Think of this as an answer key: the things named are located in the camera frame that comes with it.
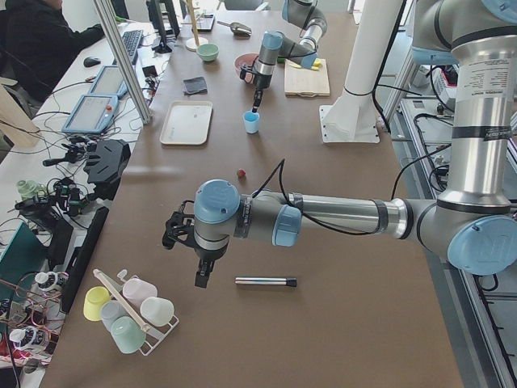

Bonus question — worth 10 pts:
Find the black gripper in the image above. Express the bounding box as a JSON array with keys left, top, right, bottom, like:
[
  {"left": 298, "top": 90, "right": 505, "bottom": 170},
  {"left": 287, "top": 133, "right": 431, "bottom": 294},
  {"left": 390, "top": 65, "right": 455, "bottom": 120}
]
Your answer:
[
  {"left": 162, "top": 200, "right": 226, "bottom": 287},
  {"left": 239, "top": 62, "right": 270, "bottom": 113}
]

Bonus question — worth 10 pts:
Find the white robot base pillar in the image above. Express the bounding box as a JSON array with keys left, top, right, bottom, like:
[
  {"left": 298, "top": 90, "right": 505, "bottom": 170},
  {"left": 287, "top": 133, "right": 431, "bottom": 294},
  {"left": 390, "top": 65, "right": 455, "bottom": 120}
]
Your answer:
[{"left": 320, "top": 0, "right": 406, "bottom": 143}]

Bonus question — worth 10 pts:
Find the blue plastic cup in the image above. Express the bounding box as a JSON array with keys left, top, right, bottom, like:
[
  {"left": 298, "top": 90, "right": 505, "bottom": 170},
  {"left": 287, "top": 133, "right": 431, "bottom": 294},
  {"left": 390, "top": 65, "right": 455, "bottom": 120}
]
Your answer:
[{"left": 242, "top": 111, "right": 260, "bottom": 134}]

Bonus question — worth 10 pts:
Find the pink bowl of ice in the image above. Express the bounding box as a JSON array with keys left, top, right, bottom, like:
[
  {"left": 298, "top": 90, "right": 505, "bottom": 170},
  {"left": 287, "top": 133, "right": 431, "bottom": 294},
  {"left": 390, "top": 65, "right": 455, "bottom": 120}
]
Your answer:
[{"left": 234, "top": 53, "right": 259, "bottom": 76}]

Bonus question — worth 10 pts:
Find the white plastic cup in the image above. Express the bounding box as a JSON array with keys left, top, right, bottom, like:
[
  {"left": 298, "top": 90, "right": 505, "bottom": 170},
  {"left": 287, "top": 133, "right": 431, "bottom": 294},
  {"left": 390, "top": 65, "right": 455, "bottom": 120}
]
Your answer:
[{"left": 140, "top": 297, "right": 174, "bottom": 327}]

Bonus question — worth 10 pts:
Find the metal ice scoop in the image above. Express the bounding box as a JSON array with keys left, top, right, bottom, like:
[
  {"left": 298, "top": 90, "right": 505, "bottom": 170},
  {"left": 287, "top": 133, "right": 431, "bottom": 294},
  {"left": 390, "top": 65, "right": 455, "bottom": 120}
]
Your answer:
[{"left": 217, "top": 20, "right": 252, "bottom": 36}]

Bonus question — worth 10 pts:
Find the pink plastic cup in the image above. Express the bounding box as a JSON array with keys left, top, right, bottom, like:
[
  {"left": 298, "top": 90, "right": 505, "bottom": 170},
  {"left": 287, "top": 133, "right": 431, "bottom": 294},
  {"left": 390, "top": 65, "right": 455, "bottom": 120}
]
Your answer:
[{"left": 122, "top": 277, "right": 158, "bottom": 310}]

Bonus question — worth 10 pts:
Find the wooden cup tree stand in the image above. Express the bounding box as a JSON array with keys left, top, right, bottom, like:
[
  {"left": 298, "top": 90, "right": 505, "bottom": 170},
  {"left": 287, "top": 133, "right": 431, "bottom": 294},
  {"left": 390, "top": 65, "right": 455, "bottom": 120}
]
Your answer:
[{"left": 181, "top": 0, "right": 208, "bottom": 52}]

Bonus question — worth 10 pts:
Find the green plastic cup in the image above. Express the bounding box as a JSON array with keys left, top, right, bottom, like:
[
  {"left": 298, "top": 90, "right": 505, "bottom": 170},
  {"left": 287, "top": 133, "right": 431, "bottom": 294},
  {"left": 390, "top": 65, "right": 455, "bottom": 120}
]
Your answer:
[{"left": 110, "top": 316, "right": 146, "bottom": 354}]

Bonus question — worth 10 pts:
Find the grey plastic cup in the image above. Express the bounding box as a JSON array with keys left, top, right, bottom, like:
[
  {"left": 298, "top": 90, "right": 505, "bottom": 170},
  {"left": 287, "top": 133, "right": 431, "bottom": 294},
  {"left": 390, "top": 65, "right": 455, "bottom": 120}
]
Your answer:
[{"left": 100, "top": 300, "right": 126, "bottom": 331}]

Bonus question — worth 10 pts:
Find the yellow plastic cup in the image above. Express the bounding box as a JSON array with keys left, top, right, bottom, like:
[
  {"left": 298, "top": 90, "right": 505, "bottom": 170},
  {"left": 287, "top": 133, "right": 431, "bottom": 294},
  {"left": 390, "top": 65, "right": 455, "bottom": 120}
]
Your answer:
[{"left": 83, "top": 286, "right": 111, "bottom": 322}]

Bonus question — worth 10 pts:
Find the wooden cutting board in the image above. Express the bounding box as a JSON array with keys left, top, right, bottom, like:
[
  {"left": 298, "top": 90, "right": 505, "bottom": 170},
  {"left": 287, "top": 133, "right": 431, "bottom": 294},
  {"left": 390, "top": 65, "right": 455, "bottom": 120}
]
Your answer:
[{"left": 284, "top": 58, "right": 330, "bottom": 97}]

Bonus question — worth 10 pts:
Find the grey folded cloth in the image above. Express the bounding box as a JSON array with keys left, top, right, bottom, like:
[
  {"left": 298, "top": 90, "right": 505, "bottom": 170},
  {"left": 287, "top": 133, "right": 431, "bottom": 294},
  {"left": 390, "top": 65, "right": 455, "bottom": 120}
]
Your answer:
[{"left": 183, "top": 76, "right": 208, "bottom": 95}]

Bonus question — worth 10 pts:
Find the green ceramic bowl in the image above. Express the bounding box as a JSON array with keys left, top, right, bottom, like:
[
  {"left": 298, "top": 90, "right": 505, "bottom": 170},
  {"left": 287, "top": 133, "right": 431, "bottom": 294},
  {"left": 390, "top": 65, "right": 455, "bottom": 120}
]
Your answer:
[{"left": 196, "top": 43, "right": 219, "bottom": 63}]

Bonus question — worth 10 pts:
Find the lemon half slice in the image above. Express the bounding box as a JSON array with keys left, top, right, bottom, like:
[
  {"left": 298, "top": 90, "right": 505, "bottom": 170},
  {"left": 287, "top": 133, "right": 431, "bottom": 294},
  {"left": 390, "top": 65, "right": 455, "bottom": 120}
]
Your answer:
[{"left": 311, "top": 58, "right": 322, "bottom": 71}]

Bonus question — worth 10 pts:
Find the beige rabbit tray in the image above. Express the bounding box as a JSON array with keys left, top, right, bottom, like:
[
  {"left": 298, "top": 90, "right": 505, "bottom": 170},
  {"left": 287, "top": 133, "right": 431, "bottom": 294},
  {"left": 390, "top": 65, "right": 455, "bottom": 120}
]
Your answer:
[{"left": 159, "top": 101, "right": 212, "bottom": 146}]

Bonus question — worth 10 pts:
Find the black keyboard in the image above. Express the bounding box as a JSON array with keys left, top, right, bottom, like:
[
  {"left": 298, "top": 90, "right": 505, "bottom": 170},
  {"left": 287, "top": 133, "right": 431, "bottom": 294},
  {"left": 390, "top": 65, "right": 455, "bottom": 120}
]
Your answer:
[{"left": 121, "top": 30, "right": 143, "bottom": 65}]

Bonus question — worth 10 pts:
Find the teach pendant tablet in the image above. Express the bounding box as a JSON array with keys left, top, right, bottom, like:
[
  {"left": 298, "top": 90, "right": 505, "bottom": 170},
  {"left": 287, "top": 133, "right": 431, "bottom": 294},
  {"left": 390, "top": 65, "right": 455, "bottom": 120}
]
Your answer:
[
  {"left": 90, "top": 65, "right": 128, "bottom": 98},
  {"left": 61, "top": 94, "right": 119, "bottom": 134}
]

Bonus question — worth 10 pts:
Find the black computer mouse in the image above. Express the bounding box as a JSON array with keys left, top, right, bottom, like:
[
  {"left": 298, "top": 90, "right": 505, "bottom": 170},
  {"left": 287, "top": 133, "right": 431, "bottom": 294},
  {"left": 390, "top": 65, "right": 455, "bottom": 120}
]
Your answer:
[{"left": 83, "top": 57, "right": 101, "bottom": 68}]

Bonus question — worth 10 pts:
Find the person in black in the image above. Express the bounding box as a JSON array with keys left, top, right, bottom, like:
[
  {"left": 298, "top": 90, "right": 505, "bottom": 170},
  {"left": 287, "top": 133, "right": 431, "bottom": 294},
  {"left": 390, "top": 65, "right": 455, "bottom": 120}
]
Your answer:
[{"left": 6, "top": 1, "right": 104, "bottom": 102}]

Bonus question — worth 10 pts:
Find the white wire cup rack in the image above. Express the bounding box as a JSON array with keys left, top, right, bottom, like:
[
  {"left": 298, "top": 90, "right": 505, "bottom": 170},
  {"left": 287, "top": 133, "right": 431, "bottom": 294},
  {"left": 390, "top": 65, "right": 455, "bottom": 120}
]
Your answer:
[{"left": 93, "top": 268, "right": 179, "bottom": 356}]

